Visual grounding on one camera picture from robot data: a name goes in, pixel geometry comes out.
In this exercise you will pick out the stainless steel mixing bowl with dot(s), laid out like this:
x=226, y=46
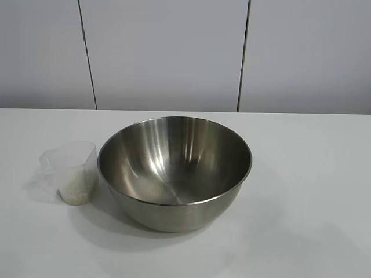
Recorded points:
x=174, y=208

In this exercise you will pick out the translucent plastic measuring cup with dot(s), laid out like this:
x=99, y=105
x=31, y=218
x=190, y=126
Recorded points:
x=69, y=162

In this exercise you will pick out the white uncooked rice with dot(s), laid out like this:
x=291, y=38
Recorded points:
x=76, y=194

